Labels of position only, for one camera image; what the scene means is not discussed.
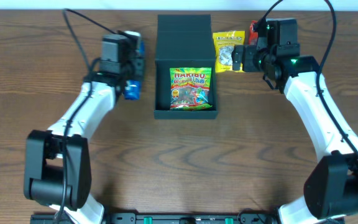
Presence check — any red Hacks candy bag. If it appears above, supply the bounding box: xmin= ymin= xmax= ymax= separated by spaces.
xmin=248 ymin=20 xmax=258 ymax=45

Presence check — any blue Oreo cookie pack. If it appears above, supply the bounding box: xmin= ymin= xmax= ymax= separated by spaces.
xmin=124 ymin=40 xmax=145 ymax=100

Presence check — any yellow Hacks candy bag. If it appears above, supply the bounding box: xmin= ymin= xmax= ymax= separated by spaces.
xmin=213 ymin=30 xmax=246 ymax=73

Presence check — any Haribo gummy worms bag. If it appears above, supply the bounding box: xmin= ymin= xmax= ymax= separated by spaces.
xmin=170 ymin=67 xmax=212 ymax=111

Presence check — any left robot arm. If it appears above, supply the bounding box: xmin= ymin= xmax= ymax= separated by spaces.
xmin=24 ymin=31 xmax=145 ymax=223

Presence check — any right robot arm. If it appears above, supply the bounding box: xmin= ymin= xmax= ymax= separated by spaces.
xmin=232 ymin=19 xmax=358 ymax=223

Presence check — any dark green open box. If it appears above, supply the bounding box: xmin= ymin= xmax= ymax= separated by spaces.
xmin=154 ymin=14 xmax=218 ymax=119

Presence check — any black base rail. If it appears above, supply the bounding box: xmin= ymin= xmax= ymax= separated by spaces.
xmin=29 ymin=212 xmax=346 ymax=224

